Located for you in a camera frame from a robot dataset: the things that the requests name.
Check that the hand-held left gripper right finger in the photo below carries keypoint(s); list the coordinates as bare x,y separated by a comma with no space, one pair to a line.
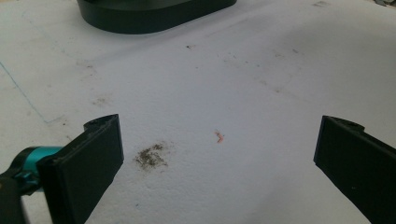
358,161

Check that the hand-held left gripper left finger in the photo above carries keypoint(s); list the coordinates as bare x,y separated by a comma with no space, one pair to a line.
82,168

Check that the dark oval tray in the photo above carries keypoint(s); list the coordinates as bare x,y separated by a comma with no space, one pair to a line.
149,17

